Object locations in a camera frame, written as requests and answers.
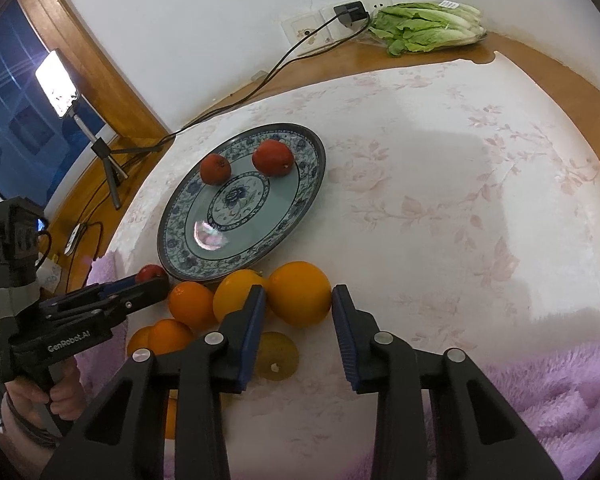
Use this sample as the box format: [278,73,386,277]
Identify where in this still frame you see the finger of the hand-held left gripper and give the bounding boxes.
[40,278,172,323]
[54,274,144,309]

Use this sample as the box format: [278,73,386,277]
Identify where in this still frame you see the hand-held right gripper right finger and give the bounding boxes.
[331,284,563,480]

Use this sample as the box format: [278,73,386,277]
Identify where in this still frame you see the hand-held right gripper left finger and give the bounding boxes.
[40,285,267,480]

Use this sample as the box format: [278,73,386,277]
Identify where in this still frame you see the yellow plum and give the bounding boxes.
[252,331,300,381]

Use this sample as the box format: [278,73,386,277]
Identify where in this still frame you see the orange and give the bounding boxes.
[266,260,333,328]
[165,395,178,441]
[147,318,197,356]
[126,326,153,358]
[167,281,218,332]
[212,269,268,323]

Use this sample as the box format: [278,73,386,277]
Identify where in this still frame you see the blue patterned ceramic plate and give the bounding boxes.
[156,123,327,283]

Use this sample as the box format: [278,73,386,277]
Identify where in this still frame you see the person's left forearm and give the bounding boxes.
[0,410,56,478]

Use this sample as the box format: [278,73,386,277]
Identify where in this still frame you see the person's left hand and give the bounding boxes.
[2,360,88,441]

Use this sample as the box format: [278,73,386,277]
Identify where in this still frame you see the white power strip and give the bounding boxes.
[64,224,86,256]

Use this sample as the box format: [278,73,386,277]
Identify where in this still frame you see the grey phone tripod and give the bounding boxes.
[62,110,163,211]

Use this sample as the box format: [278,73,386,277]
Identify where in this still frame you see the white floral tablecloth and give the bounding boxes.
[105,52,600,480]

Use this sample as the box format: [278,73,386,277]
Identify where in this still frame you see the dark glass window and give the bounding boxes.
[0,0,116,211]

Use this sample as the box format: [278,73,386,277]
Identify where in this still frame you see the purple fluffy blanket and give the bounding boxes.
[75,255,600,480]

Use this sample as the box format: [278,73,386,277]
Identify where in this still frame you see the lit smartphone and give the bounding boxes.
[35,48,79,120]

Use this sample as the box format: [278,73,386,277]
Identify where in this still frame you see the bagged romaine lettuce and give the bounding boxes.
[367,1,488,57]

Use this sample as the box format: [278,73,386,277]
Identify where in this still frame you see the black charger plug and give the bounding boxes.
[333,1,370,29]

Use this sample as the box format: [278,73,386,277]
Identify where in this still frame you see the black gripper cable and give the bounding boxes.
[2,395,56,448]

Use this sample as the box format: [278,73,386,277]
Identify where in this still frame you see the black charger cable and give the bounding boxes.
[100,12,373,161]

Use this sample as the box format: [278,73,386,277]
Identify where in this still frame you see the wooden window frame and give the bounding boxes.
[16,0,170,141]

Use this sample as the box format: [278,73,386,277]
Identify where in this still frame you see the white round-hole wall socket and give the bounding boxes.
[281,11,323,47]

